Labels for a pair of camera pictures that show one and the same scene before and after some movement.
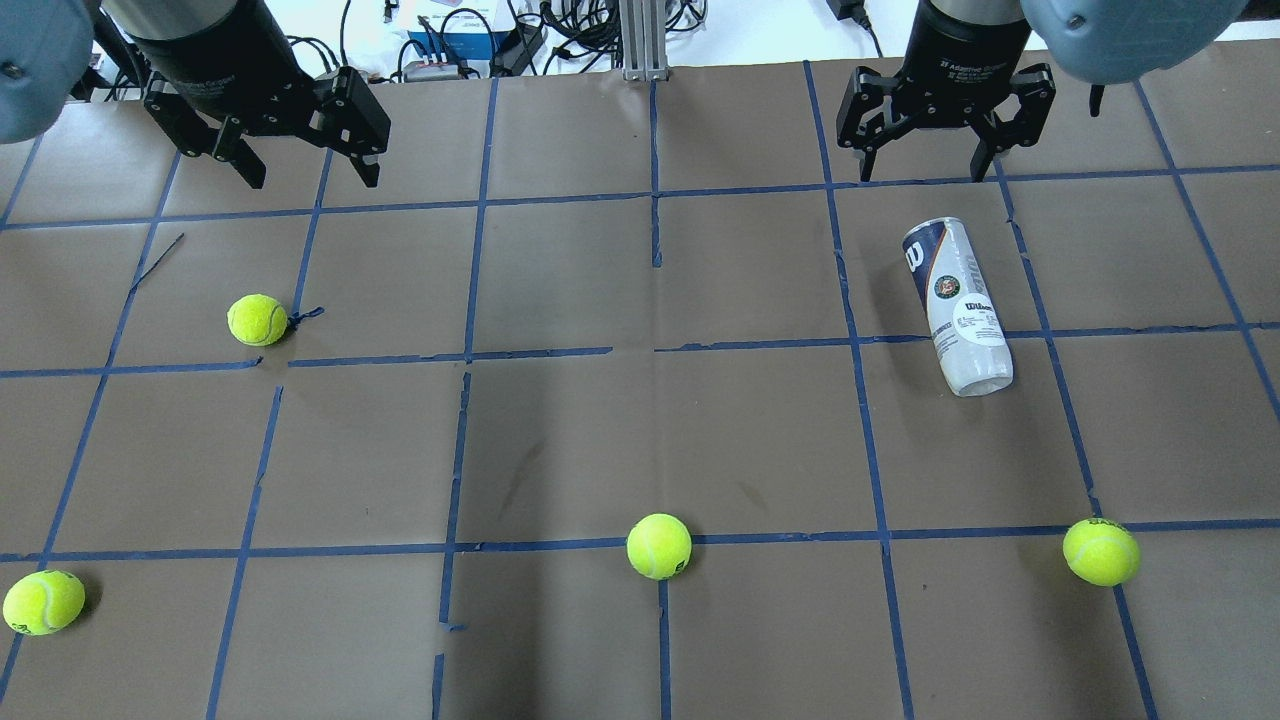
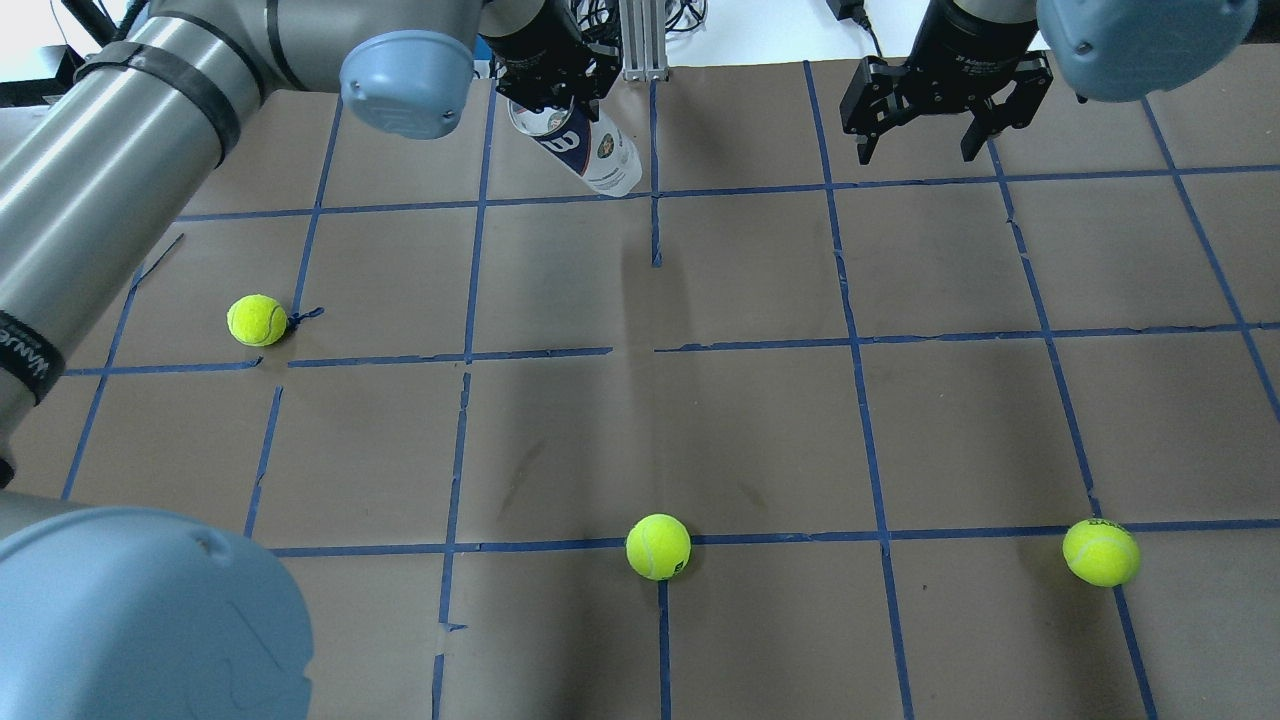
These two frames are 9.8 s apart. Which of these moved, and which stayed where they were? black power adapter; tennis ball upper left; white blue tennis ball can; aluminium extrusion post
Moved: white blue tennis ball can
Stayed: black power adapter; aluminium extrusion post; tennis ball upper left
